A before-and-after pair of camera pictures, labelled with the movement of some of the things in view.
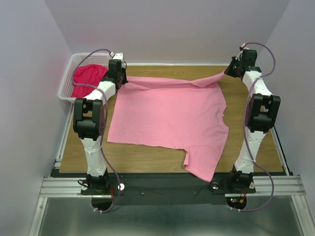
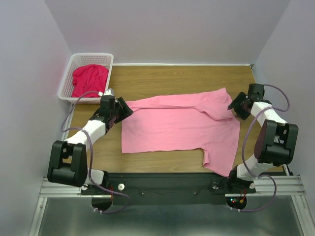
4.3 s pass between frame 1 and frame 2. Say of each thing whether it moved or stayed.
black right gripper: moved
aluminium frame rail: stayed
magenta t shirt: stayed
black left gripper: moved
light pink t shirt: moved
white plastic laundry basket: stayed
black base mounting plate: stayed
